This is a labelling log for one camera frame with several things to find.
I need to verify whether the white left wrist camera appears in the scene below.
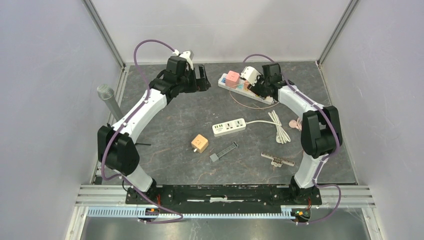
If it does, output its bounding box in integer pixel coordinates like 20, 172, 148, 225
172, 49, 194, 70

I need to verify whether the pink cube plug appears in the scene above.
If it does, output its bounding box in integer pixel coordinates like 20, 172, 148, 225
225, 70, 240, 89

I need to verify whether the aluminium front rail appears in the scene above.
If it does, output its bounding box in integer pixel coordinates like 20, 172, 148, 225
75, 185, 376, 220

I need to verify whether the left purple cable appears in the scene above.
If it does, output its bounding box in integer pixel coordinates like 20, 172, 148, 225
100, 39, 184, 225

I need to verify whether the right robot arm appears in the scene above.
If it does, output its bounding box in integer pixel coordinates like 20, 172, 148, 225
241, 63, 343, 204

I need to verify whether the white power strip cable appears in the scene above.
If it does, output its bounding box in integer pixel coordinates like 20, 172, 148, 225
245, 110, 292, 145

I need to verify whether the small white power strip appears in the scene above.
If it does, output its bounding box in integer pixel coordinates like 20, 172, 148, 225
212, 118, 247, 137

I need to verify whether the beige dragon plug adapter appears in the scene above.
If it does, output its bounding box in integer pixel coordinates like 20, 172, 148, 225
191, 134, 209, 153

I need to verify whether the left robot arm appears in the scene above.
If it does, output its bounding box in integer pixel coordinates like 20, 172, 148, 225
97, 56, 211, 204

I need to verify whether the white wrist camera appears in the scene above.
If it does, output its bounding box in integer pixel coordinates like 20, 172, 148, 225
239, 66, 263, 86
172, 49, 194, 70

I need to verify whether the beige toothed ruler piece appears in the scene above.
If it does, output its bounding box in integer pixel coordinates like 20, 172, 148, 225
260, 152, 295, 168

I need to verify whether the coiled pink charging cable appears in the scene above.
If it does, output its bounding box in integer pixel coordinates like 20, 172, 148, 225
288, 117, 304, 132

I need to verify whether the purple cable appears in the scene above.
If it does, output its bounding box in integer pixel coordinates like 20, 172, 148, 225
242, 53, 342, 226
100, 39, 184, 225

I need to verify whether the pink thin cable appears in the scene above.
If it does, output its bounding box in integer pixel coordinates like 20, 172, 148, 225
228, 89, 281, 111

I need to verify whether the small orange plug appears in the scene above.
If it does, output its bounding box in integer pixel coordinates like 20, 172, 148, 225
243, 80, 251, 91

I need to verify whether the silver microphone on stand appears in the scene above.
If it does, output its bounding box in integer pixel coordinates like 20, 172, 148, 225
96, 84, 124, 121

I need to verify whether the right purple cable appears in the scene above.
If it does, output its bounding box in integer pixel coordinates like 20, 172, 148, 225
242, 53, 342, 226

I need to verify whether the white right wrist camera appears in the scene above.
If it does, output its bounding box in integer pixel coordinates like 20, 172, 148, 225
239, 66, 263, 86

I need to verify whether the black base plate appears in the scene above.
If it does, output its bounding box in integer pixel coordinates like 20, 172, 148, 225
125, 184, 323, 215

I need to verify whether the long white power strip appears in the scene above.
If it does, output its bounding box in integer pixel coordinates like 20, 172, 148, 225
217, 73, 276, 105

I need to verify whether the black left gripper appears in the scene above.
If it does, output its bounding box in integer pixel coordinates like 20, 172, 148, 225
177, 65, 211, 94

